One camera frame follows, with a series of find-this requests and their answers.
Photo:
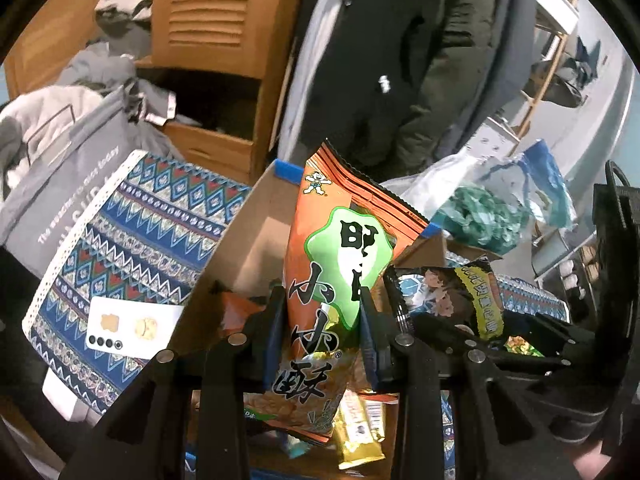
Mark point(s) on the blue clear plastic bag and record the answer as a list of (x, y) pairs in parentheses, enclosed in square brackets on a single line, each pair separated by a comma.
[(545, 185)]

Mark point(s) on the person's right forearm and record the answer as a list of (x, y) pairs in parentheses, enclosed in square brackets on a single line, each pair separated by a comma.
[(570, 415)]

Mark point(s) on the white plastic bag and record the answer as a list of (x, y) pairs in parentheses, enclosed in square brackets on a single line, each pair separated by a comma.
[(440, 180)]

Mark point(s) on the wooden louvered cabinet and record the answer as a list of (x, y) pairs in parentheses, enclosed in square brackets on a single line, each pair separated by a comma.
[(210, 10)]

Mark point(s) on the black coat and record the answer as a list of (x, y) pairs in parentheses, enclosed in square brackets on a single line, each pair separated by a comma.
[(360, 60)]

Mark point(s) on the white card with dots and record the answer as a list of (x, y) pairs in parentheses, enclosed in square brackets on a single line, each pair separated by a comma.
[(165, 332)]

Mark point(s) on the shelf with white cups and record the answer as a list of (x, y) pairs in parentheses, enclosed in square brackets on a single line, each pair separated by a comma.
[(570, 280)]

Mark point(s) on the long orange snack packet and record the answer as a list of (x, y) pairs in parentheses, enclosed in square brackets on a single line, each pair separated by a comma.
[(379, 412)]

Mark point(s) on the olive green coat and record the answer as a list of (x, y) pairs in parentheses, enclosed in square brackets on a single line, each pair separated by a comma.
[(455, 60)]

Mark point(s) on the blue cardboard box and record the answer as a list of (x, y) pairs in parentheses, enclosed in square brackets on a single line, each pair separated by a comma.
[(245, 240)]

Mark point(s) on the orange foil snack packet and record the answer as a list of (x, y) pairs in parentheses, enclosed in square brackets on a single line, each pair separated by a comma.
[(237, 307)]

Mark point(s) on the grey tote bag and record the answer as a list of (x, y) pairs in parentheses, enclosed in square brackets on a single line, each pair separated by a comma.
[(65, 170)]

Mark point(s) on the dark grey coat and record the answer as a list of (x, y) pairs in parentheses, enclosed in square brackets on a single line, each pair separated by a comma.
[(510, 35)]

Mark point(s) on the black snack packet yellow label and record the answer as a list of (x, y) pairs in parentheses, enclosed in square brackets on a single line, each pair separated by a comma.
[(450, 295)]

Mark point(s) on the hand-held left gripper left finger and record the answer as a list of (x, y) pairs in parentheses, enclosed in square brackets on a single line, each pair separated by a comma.
[(272, 330)]

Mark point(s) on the grey clothes pile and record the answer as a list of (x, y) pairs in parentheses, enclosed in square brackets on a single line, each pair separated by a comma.
[(120, 10)]

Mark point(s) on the silver teal snack packet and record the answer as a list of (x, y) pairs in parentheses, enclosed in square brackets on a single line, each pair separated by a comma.
[(296, 447)]

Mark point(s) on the orange snack packet green label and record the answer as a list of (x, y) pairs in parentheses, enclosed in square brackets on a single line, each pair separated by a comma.
[(320, 240)]

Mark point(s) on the wooden clothes rack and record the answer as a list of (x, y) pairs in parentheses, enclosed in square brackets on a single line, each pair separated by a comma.
[(545, 85)]

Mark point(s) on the long yellow snack packet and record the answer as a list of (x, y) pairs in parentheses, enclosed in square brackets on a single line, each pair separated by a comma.
[(355, 440)]

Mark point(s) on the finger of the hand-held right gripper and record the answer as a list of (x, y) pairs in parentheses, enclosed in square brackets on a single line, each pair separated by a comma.
[(399, 302)]

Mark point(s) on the light grey garment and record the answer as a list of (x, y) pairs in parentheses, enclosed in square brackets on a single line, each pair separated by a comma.
[(310, 70)]

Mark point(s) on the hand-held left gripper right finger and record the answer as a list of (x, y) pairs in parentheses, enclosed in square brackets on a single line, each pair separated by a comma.
[(372, 340)]

